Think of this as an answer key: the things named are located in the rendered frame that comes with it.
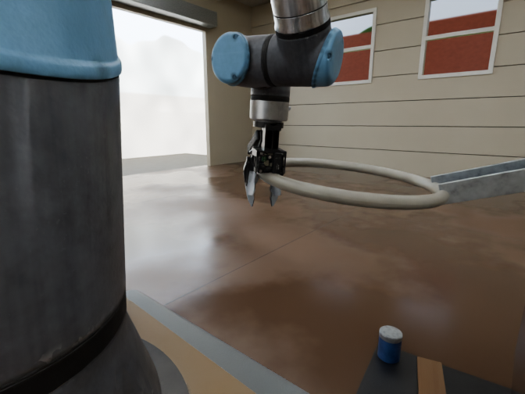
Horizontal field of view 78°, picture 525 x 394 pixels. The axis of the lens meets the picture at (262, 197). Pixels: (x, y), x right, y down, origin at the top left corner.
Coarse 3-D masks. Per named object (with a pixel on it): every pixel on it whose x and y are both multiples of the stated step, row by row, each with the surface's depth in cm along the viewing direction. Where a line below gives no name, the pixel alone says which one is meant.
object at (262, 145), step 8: (264, 128) 72; (272, 128) 71; (280, 128) 72; (264, 136) 72; (272, 136) 72; (264, 144) 72; (272, 144) 72; (256, 152) 72; (264, 152) 73; (272, 152) 73; (280, 152) 73; (256, 160) 73; (264, 160) 74; (272, 160) 75; (280, 160) 74; (256, 168) 73; (264, 168) 74; (272, 168) 75; (280, 168) 75
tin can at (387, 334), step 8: (384, 328) 149; (392, 328) 149; (384, 336) 144; (392, 336) 144; (400, 336) 144; (384, 344) 145; (392, 344) 143; (400, 344) 144; (384, 352) 146; (392, 352) 144; (400, 352) 146; (384, 360) 146; (392, 360) 145
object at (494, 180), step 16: (512, 160) 79; (432, 176) 85; (448, 176) 83; (464, 176) 82; (480, 176) 72; (496, 176) 70; (512, 176) 69; (448, 192) 74; (464, 192) 73; (480, 192) 72; (496, 192) 71; (512, 192) 70
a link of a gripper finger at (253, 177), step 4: (252, 172) 79; (248, 176) 80; (252, 176) 79; (256, 176) 80; (248, 180) 80; (252, 180) 78; (256, 180) 80; (248, 184) 80; (252, 184) 78; (248, 188) 80; (252, 188) 77; (248, 192) 80; (252, 192) 76; (248, 196) 81; (252, 196) 81; (248, 200) 81; (252, 200) 82; (252, 204) 82
